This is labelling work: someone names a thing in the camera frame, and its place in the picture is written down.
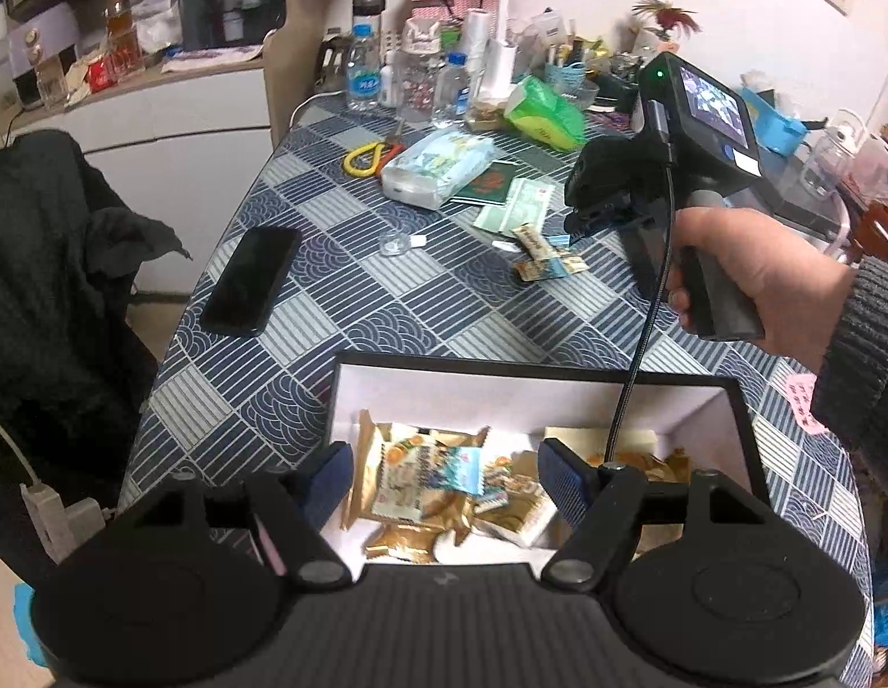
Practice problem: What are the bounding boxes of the patterned baby bottle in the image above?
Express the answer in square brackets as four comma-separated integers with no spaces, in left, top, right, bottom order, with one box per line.
[396,17,442,124]

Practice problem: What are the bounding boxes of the clear water bottle blue label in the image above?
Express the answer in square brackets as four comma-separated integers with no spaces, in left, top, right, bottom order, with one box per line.
[346,24,382,112]

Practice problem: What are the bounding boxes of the gold snack box packet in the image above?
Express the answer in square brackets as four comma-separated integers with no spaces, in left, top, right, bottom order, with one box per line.
[474,451,557,548]

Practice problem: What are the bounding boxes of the small blue pen basket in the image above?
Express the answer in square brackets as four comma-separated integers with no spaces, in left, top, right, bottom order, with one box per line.
[545,62,587,95]

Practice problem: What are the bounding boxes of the clear jug white handle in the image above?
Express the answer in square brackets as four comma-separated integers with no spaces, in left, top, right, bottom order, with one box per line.
[800,109,867,199]

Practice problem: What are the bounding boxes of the person's right hand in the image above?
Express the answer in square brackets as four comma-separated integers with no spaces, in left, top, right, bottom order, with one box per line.
[672,206,856,373]

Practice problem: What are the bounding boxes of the yellow handled scissors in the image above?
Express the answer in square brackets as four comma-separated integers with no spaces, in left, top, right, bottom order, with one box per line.
[341,140,405,179]

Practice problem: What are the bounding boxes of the white power adapter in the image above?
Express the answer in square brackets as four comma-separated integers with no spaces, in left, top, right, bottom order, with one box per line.
[21,483,107,564]

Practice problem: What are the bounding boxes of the green white paper sachets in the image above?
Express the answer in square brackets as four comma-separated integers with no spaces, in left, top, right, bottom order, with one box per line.
[474,179,556,238]

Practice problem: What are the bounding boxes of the grey knit right sleeve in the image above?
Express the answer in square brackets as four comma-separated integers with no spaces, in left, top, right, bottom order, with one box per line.
[812,258,888,495]

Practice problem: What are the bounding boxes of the white desk lamp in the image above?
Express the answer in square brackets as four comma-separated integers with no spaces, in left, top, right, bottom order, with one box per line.
[476,0,517,105]

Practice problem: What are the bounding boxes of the white charging cable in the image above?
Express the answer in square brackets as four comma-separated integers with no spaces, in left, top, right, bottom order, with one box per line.
[0,406,45,488]

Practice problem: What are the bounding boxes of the green tissue pack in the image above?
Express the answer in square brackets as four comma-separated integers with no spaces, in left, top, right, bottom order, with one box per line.
[503,76,585,153]

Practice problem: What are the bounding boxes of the small candy wrappers pile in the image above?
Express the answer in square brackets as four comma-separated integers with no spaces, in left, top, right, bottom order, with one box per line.
[512,224,588,283]

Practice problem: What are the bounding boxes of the open black gift box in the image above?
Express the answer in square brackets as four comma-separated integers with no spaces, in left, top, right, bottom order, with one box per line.
[322,353,770,572]

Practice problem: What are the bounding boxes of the green passport booklet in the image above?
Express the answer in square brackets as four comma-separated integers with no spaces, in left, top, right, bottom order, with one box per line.
[452,160,518,206]

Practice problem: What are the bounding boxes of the small clear bottle blue cap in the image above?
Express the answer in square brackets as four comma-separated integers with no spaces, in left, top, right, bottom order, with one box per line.
[431,52,470,127]

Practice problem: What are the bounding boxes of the blue patterned tablecloth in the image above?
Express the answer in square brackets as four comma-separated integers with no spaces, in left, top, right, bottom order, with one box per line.
[117,95,876,688]

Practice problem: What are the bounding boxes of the red feather plant decoration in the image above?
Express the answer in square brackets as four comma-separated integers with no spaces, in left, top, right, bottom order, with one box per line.
[632,0,702,42]

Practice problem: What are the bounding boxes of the large gold round mooncake packet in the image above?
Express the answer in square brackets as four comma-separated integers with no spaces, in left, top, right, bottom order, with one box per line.
[613,449,691,559]

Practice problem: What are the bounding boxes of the black smartphone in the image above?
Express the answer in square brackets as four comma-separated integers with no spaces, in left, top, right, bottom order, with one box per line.
[199,225,302,337]

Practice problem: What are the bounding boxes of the white tissue wipes pack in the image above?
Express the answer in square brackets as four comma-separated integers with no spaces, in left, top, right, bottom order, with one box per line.
[380,127,495,212]

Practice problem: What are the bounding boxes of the gold mooncake packet with label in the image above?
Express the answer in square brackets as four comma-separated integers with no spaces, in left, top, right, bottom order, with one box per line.
[343,410,489,537]

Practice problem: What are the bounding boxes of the black jacket on chair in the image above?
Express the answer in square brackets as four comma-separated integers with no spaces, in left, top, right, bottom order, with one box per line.
[0,129,184,584]

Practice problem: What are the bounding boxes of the grey Midea mini fridge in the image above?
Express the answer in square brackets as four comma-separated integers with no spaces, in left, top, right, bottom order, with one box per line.
[756,149,850,244]

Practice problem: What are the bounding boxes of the blue plastic basket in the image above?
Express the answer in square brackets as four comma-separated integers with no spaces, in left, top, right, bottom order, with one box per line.
[741,87,808,158]

